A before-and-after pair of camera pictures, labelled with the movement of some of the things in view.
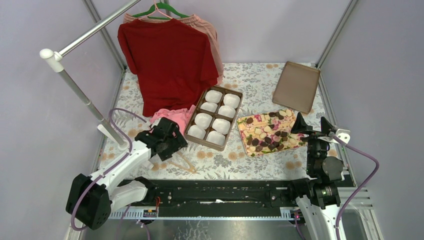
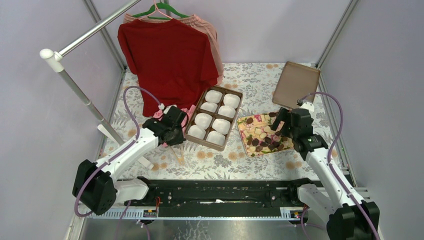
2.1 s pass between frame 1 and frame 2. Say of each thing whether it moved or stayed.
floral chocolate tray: stayed
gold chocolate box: stayed
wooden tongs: moved
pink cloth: stayed
